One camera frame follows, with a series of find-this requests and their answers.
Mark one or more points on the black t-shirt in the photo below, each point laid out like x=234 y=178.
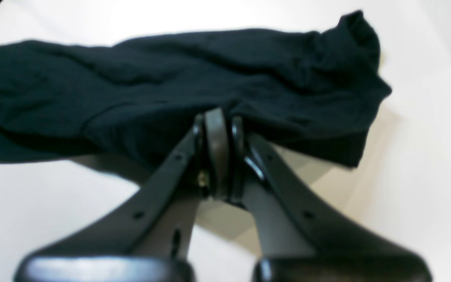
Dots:
x=315 y=93

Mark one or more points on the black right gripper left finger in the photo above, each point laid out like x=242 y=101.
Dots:
x=146 y=239

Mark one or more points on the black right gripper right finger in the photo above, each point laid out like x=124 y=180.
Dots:
x=303 y=238

